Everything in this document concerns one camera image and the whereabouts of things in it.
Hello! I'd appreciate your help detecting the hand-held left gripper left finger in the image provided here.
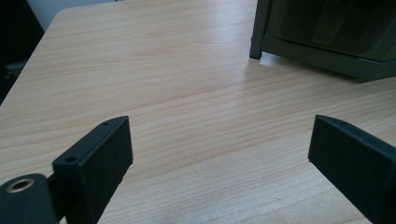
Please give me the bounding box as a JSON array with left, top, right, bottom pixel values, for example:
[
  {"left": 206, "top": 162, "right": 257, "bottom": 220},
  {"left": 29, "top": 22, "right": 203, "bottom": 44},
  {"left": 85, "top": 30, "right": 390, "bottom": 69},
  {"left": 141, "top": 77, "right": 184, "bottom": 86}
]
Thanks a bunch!
[{"left": 51, "top": 115, "right": 134, "bottom": 224}]

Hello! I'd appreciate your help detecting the dark grey corner rack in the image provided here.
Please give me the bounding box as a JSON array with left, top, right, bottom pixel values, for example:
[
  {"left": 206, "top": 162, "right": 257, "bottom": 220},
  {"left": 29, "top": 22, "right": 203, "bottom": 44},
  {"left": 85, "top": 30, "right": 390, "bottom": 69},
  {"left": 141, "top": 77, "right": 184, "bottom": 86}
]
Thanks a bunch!
[{"left": 249, "top": 0, "right": 396, "bottom": 83}]

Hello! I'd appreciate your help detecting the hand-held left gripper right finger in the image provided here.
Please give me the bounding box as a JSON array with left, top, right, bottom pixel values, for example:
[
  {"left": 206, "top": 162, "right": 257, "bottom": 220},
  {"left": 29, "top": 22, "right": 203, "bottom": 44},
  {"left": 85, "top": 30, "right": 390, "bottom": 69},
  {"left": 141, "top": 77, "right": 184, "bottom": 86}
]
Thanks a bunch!
[{"left": 307, "top": 114, "right": 396, "bottom": 224}]

